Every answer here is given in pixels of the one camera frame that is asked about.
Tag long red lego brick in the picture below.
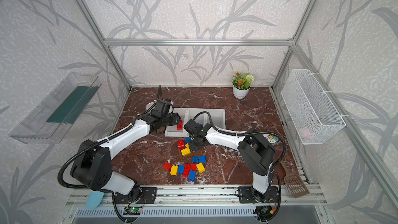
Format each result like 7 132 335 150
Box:
177 120 183 131

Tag yellow lego brick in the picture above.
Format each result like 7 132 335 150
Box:
181 148 191 157
170 166 178 176
197 163 205 174

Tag long red lego bottom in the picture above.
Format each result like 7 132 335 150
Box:
183 164 191 177

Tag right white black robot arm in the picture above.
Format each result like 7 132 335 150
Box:
183 119 287 196

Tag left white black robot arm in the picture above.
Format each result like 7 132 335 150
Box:
58 99 181 199

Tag white left sorting bin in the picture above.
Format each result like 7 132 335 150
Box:
165 108 189 138

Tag red lego brick top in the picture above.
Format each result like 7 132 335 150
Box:
178 140 186 150

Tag silver tin can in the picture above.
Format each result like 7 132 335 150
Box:
146 102 156 112

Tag small red lego bottom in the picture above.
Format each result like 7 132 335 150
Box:
190 163 197 172

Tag white right sorting bin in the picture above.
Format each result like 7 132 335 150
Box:
206 109 226 129

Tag red lego brick bottom left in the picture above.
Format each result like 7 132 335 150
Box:
163 161 172 171

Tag potted plant white pot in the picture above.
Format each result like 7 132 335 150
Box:
232 72 255 100

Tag green circuit board left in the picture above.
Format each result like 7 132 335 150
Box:
122 206 143 216

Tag light blue plastic scoop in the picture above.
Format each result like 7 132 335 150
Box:
86 191 105 210

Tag brown slotted spatula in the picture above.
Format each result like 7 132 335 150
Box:
280 161 310 199

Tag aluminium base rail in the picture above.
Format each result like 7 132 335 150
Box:
63 184 327 207

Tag circuit board right wires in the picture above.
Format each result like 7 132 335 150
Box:
253 205 277 217

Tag clear plastic wall shelf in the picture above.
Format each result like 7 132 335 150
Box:
9 72 101 144

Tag white wire mesh basket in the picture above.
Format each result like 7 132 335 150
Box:
281 69 346 145

